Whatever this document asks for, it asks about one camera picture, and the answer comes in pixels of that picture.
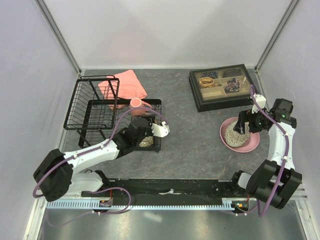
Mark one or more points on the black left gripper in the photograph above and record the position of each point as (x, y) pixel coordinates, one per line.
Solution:
(150, 128)

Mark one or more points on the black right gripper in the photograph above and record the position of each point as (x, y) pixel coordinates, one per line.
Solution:
(247, 116)

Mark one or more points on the speckled ceramic plate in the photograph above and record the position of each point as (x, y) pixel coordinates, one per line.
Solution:
(235, 139)

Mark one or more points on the pink plate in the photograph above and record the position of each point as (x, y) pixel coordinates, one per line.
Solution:
(251, 144)

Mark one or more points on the brown floral bowl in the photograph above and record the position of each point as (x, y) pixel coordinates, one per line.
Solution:
(152, 118)

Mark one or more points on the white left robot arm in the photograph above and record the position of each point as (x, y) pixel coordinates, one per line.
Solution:
(61, 173)

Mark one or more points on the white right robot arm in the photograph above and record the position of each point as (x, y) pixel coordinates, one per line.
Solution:
(276, 179)

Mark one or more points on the small white patterned bowl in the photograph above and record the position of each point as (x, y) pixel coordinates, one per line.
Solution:
(147, 142)

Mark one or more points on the pink ceramic mug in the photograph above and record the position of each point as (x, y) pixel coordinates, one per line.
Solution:
(135, 104)

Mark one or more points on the black compartment display box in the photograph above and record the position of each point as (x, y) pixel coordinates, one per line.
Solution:
(209, 94)

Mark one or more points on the dark floral fabric rosette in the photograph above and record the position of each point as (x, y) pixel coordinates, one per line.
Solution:
(233, 86)

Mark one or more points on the pink folded cloth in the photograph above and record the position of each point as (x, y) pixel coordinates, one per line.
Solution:
(129, 87)

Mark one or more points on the blue patterned fabric roll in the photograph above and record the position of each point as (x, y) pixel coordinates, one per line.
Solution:
(211, 74)

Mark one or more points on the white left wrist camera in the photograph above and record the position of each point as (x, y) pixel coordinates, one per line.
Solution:
(160, 130)

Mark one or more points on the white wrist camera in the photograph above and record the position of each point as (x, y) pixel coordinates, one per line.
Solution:
(259, 103)
(160, 130)

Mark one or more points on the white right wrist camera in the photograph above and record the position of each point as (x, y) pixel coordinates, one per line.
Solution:
(259, 103)

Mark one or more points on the black wire dish rack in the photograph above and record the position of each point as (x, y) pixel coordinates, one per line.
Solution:
(92, 117)

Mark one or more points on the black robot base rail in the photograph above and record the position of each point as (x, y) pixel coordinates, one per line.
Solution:
(177, 192)

